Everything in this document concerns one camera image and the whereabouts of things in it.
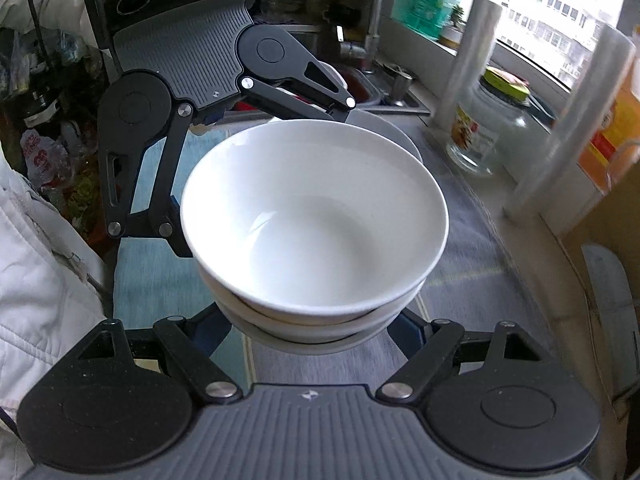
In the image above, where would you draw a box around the white plate back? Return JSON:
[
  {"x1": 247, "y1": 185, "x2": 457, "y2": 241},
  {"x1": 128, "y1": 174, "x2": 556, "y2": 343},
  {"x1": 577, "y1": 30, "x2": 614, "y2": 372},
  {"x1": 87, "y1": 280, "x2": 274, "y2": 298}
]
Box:
[{"x1": 267, "y1": 109, "x2": 424, "y2": 164}]

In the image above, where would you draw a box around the soap dispenser pump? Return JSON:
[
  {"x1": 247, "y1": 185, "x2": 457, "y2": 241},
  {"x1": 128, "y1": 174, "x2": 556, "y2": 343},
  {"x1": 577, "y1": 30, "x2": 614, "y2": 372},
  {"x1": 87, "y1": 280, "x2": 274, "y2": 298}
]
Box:
[{"x1": 388, "y1": 70, "x2": 413, "y2": 106}]

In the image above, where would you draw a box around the bamboo cutting board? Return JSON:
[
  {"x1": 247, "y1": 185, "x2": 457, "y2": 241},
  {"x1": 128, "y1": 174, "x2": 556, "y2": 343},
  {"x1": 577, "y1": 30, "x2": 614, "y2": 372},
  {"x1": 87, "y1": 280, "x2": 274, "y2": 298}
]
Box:
[{"x1": 556, "y1": 159, "x2": 640, "y2": 311}]

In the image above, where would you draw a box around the small potted plant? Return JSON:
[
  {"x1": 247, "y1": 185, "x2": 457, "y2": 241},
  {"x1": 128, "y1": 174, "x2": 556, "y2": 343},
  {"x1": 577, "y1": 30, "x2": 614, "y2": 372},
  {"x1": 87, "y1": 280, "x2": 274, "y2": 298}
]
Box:
[{"x1": 438, "y1": 6, "x2": 464, "y2": 50}]

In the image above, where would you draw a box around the colourful plastic bags clutter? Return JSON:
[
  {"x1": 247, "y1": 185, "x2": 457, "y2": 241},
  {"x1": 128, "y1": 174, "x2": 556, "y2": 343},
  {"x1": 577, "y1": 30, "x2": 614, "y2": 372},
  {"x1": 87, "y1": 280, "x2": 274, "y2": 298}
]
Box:
[{"x1": 1, "y1": 28, "x2": 108, "y2": 252}]

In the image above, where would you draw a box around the white bowl front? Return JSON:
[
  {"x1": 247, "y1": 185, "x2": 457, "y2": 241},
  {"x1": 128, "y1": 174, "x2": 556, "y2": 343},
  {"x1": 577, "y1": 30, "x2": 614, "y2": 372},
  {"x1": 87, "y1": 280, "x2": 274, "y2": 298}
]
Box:
[{"x1": 218, "y1": 306, "x2": 397, "y2": 356}]

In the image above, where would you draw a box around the grey checked dish mat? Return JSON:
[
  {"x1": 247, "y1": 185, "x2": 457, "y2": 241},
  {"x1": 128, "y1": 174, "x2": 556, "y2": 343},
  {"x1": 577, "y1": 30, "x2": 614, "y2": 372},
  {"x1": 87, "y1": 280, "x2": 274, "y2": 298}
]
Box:
[{"x1": 114, "y1": 115, "x2": 558, "y2": 389}]

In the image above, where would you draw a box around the orange oil jug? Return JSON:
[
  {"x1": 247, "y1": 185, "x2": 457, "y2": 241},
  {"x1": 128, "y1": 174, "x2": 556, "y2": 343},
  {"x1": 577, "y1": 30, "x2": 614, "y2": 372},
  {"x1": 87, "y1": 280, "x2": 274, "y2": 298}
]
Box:
[{"x1": 578, "y1": 25, "x2": 640, "y2": 194}]

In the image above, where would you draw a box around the white bowl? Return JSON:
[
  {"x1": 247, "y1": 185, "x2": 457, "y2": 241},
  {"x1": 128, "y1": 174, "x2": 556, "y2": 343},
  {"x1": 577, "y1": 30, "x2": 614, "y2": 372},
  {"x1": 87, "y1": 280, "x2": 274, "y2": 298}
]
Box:
[
  {"x1": 195, "y1": 262, "x2": 424, "y2": 344},
  {"x1": 180, "y1": 119, "x2": 449, "y2": 318},
  {"x1": 218, "y1": 306, "x2": 397, "y2": 356}
]

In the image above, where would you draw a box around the plastic wrap roll tall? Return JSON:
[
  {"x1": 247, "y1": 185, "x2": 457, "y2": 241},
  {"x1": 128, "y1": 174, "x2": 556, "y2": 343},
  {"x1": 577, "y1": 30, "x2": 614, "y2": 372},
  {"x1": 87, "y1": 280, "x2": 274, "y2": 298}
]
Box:
[{"x1": 503, "y1": 25, "x2": 637, "y2": 223}]

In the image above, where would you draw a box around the glass jar yellow lid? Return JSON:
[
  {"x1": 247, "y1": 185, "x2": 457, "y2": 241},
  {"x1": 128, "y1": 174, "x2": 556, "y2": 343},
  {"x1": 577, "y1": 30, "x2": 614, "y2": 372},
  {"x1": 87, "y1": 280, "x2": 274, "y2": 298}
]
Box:
[{"x1": 447, "y1": 66, "x2": 534, "y2": 176}]

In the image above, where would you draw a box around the plastic bag roll white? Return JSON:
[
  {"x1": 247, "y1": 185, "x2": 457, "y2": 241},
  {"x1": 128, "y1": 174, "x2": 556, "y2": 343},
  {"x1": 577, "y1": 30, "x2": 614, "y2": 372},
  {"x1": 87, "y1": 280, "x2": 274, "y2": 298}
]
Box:
[{"x1": 434, "y1": 0, "x2": 502, "y2": 131}]

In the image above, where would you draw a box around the kitchen knife black handle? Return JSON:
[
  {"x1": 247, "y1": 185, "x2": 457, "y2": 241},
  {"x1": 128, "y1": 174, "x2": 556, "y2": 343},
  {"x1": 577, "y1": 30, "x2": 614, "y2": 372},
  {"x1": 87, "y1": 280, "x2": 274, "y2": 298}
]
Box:
[{"x1": 582, "y1": 243, "x2": 639, "y2": 396}]

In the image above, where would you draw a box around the red wash basin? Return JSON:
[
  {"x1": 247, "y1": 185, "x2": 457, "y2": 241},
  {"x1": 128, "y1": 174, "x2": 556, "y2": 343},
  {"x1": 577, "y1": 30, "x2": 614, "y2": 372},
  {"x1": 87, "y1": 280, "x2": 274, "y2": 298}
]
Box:
[{"x1": 234, "y1": 62, "x2": 384, "y2": 114}]

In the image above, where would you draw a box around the left white sleeve forearm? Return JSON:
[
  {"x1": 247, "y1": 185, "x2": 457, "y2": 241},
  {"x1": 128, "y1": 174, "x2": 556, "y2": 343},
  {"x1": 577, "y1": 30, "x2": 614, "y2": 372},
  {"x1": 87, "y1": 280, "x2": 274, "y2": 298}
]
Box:
[{"x1": 1, "y1": 159, "x2": 104, "y2": 479}]

